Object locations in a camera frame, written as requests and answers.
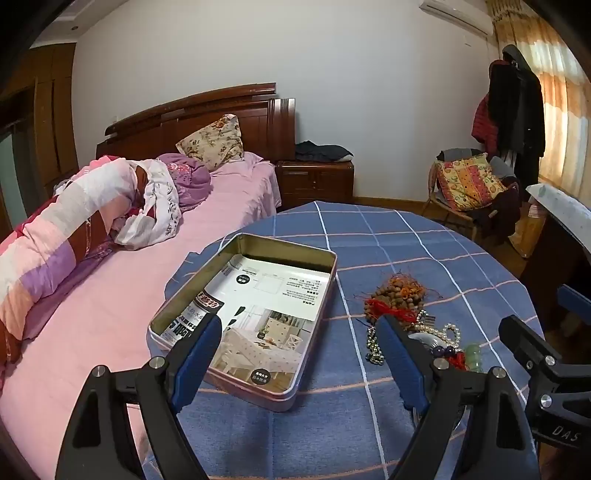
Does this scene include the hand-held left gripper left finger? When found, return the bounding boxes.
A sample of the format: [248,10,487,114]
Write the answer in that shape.
[54,313,223,480]

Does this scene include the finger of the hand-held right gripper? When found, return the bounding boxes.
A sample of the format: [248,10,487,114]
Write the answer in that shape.
[556,285,591,324]
[499,315,578,418]

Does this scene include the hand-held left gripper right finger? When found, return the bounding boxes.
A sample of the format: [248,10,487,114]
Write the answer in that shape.
[375,316,541,480]

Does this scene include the rectangular metal tin box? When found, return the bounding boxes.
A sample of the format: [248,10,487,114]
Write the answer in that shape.
[147,233,339,412]

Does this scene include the pale jade bangle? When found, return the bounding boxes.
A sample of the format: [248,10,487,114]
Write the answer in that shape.
[409,333,448,355]

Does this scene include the yellow bag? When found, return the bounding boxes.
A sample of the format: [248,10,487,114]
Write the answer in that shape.
[510,203,546,259]

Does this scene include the printed paper sheet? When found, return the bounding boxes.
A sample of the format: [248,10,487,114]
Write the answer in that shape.
[159,256,332,386]

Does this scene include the desk with white top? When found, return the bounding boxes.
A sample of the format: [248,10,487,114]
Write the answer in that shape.
[521,183,591,333]

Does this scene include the wooden bed pink sheet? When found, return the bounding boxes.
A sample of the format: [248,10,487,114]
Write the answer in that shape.
[0,150,282,462]

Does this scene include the maroon garment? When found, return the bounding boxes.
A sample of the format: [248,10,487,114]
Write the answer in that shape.
[466,182,522,245]

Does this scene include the wooden chair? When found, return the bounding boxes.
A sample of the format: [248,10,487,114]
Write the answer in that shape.
[422,161,490,232]

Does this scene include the white floral cloth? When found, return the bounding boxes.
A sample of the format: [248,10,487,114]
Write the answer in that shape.
[113,159,182,251]

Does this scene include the purple blanket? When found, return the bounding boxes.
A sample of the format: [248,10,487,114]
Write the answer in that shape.
[154,154,213,213]

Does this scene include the orange sheer curtain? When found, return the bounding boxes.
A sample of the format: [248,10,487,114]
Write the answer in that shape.
[492,0,591,195]

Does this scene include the grey garment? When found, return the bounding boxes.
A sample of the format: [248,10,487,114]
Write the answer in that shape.
[438,148,483,162]

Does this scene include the hanging red jacket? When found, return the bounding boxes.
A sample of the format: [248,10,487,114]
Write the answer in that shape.
[471,92,502,151]

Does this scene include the wooden nightstand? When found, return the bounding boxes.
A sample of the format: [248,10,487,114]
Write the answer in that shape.
[276,159,355,212]

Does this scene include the pink patchwork quilt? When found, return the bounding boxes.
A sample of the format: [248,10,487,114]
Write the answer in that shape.
[0,155,148,370]

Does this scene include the hanging black coat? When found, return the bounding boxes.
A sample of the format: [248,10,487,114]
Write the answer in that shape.
[488,45,546,185]

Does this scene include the floral pillow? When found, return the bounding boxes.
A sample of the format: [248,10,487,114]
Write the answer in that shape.
[175,114,245,172]

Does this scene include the dark folded clothes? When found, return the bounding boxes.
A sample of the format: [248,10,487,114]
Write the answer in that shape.
[294,141,354,162]

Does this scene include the wooden bed headboard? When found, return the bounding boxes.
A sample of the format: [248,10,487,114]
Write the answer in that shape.
[95,83,296,162]

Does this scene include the wooden wardrobe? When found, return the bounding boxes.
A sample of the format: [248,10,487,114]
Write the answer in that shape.
[0,41,79,241]

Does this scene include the white air conditioner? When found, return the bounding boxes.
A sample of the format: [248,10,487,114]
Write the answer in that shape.
[418,0,494,35]

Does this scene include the metal bead chain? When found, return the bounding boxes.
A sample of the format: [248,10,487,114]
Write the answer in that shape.
[366,325,385,365]

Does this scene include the red tassel cord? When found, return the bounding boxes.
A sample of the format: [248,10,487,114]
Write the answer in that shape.
[365,298,419,330]

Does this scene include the pearl necklace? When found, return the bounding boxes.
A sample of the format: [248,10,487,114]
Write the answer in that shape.
[413,311,462,352]

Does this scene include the wooden bead necklace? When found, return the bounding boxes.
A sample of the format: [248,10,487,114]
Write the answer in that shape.
[365,272,432,324]

